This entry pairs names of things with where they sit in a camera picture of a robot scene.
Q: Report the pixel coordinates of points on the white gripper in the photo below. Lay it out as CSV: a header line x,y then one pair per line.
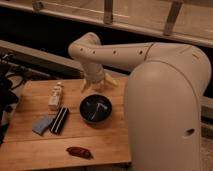
x,y
94,73

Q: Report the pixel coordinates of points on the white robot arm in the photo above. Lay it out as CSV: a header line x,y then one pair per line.
x,y
162,98

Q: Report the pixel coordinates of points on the black bowl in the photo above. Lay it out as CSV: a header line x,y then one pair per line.
x,y
95,108

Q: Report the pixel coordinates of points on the white small bottle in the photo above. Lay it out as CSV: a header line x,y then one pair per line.
x,y
56,97

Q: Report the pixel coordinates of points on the black rectangular box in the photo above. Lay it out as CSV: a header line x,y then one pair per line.
x,y
59,121

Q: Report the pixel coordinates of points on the blue sponge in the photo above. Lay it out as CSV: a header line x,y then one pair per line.
x,y
42,124

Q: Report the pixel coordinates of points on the dark red snack bag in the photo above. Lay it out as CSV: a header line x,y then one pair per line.
x,y
79,152

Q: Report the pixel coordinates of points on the metal window railing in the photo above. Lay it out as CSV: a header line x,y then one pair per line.
x,y
189,21

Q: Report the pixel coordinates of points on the black equipment with cables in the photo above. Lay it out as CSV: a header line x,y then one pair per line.
x,y
7,97

